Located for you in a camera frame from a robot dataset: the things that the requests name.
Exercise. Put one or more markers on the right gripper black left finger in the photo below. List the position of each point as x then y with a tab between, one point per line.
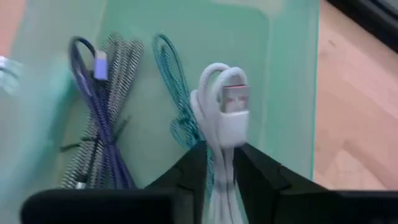
189	174

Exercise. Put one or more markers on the black aluminium table frame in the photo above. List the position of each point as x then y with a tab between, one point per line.
373	21

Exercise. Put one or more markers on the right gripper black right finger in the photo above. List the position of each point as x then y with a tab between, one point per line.
264	186

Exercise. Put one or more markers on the green translucent plastic tray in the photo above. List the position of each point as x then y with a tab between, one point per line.
217	31

